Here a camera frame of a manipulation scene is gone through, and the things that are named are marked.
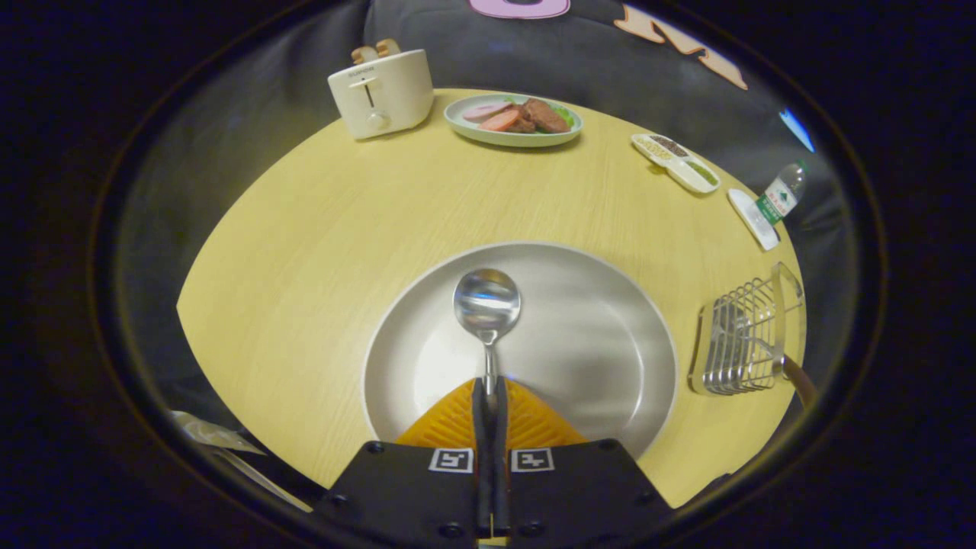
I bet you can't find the white square coaster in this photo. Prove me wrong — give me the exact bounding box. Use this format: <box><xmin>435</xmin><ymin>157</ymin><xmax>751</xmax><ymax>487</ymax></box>
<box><xmin>727</xmin><ymin>188</ymin><xmax>782</xmax><ymax>252</ymax></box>

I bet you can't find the metal spoon wooden handle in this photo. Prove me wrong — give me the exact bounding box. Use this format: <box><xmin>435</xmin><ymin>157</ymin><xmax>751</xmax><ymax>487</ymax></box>
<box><xmin>453</xmin><ymin>268</ymin><xmax>522</xmax><ymax>397</ymax></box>

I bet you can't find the white divided seasoning dish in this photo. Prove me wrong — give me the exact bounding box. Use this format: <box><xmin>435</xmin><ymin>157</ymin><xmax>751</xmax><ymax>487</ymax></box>
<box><xmin>631</xmin><ymin>133</ymin><xmax>721</xmax><ymax>195</ymax></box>

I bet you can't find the white toaster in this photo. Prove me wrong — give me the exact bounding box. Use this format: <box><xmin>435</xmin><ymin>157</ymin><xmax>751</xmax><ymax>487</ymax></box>
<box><xmin>327</xmin><ymin>48</ymin><xmax>435</xmax><ymax>141</ymax></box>

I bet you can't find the clear plastic bag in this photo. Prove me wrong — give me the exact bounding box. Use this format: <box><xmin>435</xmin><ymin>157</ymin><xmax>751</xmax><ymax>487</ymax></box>
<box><xmin>169</xmin><ymin>410</ymin><xmax>315</xmax><ymax>513</ymax></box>

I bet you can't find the large white plate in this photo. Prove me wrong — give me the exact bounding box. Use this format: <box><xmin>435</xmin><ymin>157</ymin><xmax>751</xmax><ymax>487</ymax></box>
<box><xmin>362</xmin><ymin>242</ymin><xmax>679</xmax><ymax>461</ymax></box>

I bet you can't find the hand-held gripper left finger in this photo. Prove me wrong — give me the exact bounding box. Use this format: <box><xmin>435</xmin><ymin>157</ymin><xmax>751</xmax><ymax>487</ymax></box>
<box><xmin>316</xmin><ymin>376</ymin><xmax>496</xmax><ymax>542</ymax></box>

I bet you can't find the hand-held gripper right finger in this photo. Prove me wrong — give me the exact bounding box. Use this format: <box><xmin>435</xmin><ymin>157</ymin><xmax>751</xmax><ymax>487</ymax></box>
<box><xmin>494</xmin><ymin>376</ymin><xmax>676</xmax><ymax>544</ymax></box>

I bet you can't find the small green plate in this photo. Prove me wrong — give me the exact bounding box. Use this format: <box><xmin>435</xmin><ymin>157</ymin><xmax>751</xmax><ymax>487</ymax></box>
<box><xmin>444</xmin><ymin>92</ymin><xmax>584</xmax><ymax>148</ymax></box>

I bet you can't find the clear water bottle green label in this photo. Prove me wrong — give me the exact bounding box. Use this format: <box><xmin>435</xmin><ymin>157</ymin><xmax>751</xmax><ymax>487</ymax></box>
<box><xmin>755</xmin><ymin>160</ymin><xmax>809</xmax><ymax>226</ymax></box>

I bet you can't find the brown meat slice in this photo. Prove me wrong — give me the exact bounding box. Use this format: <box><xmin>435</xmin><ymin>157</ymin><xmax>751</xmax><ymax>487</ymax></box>
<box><xmin>522</xmin><ymin>98</ymin><xmax>571</xmax><ymax>134</ymax></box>

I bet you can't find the metal wire cutlery rack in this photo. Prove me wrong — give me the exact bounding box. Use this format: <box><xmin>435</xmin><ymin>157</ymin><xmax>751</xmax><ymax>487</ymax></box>
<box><xmin>688</xmin><ymin>262</ymin><xmax>806</xmax><ymax>397</ymax></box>

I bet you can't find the metal fork wooden handle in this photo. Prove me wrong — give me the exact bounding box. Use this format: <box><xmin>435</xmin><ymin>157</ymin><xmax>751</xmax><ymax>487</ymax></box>
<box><xmin>717</xmin><ymin>305</ymin><xmax>818</xmax><ymax>409</ymax></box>

